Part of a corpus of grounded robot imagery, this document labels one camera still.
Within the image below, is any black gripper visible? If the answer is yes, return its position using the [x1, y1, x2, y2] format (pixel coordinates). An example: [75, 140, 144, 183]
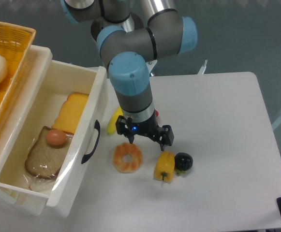
[116, 113, 174, 151]

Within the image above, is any white robot mount bracket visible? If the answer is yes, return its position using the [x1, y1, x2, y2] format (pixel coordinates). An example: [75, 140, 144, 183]
[146, 60, 158, 77]

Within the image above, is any yellow toast slice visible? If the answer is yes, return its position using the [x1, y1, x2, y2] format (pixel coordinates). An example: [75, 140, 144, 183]
[52, 92, 89, 134]

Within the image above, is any brown bread slice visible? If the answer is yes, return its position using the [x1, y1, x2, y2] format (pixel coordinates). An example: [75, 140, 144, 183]
[25, 126, 73, 180]

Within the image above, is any black round fruit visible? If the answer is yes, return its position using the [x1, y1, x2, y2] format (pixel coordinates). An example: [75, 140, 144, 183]
[175, 152, 193, 174]

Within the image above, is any white bracket right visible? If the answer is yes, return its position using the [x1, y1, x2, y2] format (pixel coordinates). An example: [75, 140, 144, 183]
[197, 59, 208, 75]

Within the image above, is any white drawer cabinet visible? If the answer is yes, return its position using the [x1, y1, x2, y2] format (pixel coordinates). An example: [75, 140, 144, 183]
[0, 45, 52, 216]

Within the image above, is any white drawer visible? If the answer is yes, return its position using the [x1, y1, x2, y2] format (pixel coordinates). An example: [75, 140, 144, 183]
[0, 61, 107, 217]

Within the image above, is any orange wicker basket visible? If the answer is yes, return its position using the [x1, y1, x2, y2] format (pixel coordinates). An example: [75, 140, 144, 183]
[0, 22, 36, 120]

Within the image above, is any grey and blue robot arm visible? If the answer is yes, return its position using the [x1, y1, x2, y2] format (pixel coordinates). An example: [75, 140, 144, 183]
[61, 0, 198, 149]

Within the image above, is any brown egg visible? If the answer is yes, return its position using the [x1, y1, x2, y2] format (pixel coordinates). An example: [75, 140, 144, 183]
[45, 129, 67, 145]

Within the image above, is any orange glazed donut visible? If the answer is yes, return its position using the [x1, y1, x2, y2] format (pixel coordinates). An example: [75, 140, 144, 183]
[112, 143, 143, 174]

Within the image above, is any yellow bell pepper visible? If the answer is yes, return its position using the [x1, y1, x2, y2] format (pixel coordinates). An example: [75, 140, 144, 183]
[153, 151, 175, 183]

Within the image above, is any yellow banana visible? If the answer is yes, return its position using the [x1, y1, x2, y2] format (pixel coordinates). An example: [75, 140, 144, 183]
[106, 107, 123, 135]

